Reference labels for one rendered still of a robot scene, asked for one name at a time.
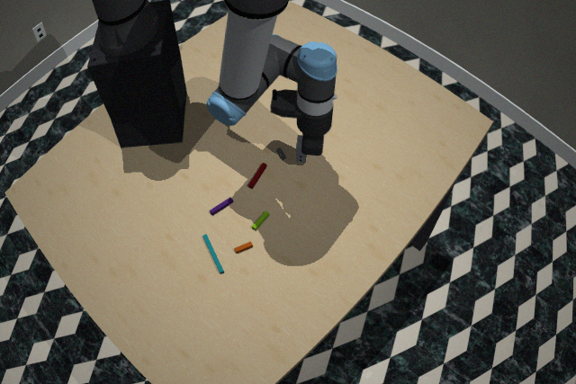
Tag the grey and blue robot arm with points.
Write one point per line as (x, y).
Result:
(252, 57)

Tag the grey rod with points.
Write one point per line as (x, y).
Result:
(281, 153)

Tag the turquoise rod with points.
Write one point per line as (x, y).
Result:
(214, 256)

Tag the dark red rod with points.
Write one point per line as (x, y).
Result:
(257, 176)

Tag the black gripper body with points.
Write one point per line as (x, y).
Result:
(314, 120)

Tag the purple rod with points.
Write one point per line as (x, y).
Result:
(221, 206)

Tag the lime green rod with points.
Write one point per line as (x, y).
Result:
(258, 223)

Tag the orange rod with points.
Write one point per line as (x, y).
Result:
(243, 247)

